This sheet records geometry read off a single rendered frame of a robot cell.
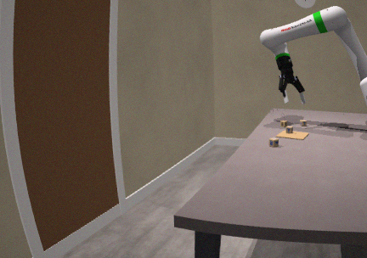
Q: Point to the tan flat mat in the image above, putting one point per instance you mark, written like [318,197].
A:
[294,135]

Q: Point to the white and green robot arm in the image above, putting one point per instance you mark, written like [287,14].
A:
[330,19]

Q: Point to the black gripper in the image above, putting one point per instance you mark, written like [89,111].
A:
[286,73]

